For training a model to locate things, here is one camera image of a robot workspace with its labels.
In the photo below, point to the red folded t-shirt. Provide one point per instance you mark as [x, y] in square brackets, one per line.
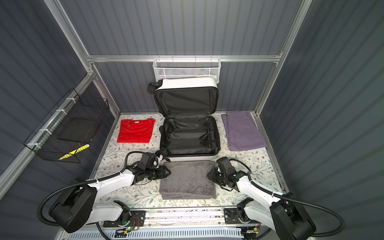
[136, 131]

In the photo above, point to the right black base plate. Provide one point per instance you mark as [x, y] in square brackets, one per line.
[237, 216]

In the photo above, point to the grey towel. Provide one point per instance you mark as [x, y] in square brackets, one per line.
[188, 181]

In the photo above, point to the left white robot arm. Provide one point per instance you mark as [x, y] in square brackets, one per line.
[73, 206]

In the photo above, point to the white hard-shell suitcase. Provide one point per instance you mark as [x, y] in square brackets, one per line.
[189, 131]

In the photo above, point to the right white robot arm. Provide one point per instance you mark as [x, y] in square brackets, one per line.
[288, 219]

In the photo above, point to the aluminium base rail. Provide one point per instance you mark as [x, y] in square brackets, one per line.
[188, 217]

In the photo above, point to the purple pants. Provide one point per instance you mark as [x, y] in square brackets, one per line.
[242, 132]

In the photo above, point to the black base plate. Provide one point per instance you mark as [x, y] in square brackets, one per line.
[128, 220]
[237, 216]

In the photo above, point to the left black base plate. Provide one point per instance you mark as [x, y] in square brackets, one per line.
[128, 220]

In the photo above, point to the black wire mesh basket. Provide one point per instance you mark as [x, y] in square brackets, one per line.
[71, 126]

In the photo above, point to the white wire mesh basket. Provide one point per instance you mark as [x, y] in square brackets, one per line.
[186, 69]

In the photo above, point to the floral table mat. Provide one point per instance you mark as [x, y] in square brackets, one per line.
[146, 194]

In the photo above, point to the white vented panel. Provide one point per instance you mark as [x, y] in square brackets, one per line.
[176, 234]

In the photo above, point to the yellow black striped label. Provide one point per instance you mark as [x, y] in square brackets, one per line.
[74, 152]

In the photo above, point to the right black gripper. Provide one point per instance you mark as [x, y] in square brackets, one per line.
[212, 175]

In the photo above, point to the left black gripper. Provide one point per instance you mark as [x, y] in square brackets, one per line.
[163, 172]

